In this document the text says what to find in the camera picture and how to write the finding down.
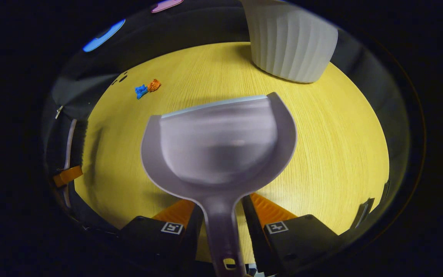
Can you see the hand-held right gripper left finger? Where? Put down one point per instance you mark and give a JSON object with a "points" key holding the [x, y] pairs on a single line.
{"points": [[175, 246]]}

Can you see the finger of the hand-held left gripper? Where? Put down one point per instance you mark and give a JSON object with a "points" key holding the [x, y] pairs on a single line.
{"points": [[67, 176]]}

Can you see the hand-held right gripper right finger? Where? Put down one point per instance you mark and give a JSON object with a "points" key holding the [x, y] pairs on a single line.
{"points": [[258, 246]]}

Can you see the small lilac broom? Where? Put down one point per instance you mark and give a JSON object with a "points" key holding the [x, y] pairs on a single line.
{"points": [[69, 150]]}

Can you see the small lilac dustpan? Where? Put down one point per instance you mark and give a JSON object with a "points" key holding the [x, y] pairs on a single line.
{"points": [[217, 146]]}

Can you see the blue paper trash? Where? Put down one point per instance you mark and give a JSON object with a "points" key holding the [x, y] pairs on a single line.
{"points": [[141, 91]]}

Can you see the orange paper trash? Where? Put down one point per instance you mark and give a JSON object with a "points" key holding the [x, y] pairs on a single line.
{"points": [[154, 85]]}

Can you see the white ribbed garbage bin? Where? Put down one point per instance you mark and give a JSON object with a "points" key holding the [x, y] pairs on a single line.
{"points": [[290, 42]]}

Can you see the small silver clip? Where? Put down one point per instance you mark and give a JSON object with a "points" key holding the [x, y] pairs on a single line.
{"points": [[58, 112]]}

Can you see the black desk edge bracket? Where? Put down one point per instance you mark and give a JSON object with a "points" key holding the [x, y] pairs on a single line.
{"points": [[363, 213], [387, 188]]}

